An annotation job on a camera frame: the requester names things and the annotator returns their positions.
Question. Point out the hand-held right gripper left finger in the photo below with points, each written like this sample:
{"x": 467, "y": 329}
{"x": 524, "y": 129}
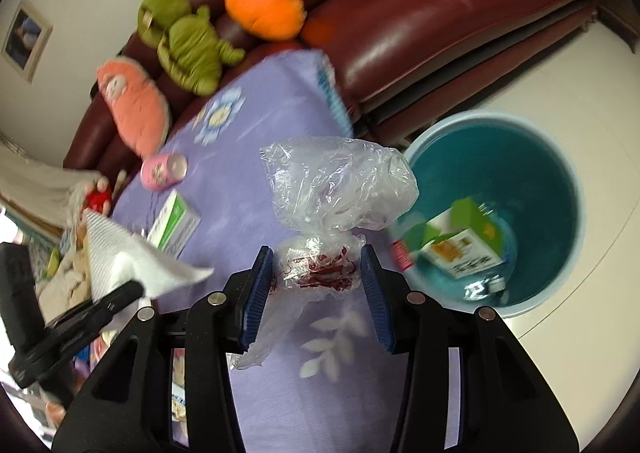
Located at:
{"x": 257, "y": 293}

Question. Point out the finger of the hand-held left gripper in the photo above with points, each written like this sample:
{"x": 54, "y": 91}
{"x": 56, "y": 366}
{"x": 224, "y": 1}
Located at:
{"x": 115, "y": 295}

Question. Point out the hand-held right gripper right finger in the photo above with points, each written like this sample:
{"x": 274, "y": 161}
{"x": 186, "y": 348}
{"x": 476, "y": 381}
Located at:
{"x": 375, "y": 298}

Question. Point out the white paper tissue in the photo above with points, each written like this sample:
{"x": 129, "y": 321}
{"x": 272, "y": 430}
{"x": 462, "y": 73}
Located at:
{"x": 130, "y": 258}

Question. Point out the clear plastic bag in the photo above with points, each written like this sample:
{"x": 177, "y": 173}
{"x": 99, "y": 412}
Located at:
{"x": 340, "y": 183}

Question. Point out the teal plastic bin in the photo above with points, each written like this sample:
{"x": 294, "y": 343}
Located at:
{"x": 525, "y": 173}

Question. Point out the beige plush toy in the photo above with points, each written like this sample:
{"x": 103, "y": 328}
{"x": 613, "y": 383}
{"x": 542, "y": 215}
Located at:
{"x": 70, "y": 283}

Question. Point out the pink red packet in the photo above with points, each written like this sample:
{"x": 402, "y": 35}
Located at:
{"x": 402, "y": 255}

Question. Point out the green white flat box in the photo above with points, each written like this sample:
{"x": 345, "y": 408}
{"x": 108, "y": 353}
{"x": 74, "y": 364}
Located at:
{"x": 175, "y": 223}

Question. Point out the red doll toy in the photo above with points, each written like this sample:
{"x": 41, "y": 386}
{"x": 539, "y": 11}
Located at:
{"x": 99, "y": 200}

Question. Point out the green white carton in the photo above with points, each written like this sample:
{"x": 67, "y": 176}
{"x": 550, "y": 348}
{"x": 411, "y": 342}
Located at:
{"x": 465, "y": 243}

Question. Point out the white cloth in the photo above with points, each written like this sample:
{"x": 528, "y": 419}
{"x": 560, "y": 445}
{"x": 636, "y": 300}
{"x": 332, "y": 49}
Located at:
{"x": 40, "y": 183}

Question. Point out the pink paper cup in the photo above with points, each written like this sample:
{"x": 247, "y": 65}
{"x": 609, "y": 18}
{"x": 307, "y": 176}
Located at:
{"x": 160, "y": 172}

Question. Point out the purple floral tablecloth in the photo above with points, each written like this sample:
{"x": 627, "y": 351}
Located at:
{"x": 280, "y": 108}

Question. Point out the pink plush toy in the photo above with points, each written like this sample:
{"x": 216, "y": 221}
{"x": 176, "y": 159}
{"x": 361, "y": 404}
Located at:
{"x": 137, "y": 108}

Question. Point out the green frog plush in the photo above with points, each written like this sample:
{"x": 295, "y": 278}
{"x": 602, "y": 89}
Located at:
{"x": 192, "y": 48}

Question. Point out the orange pumpkin plush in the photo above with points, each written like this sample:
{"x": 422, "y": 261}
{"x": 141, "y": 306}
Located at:
{"x": 262, "y": 3}

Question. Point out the dark red leather sofa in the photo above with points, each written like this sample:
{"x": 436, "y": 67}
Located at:
{"x": 425, "y": 8}

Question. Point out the framed wall picture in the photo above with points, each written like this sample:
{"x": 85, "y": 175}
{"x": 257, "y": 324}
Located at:
{"x": 22, "y": 40}

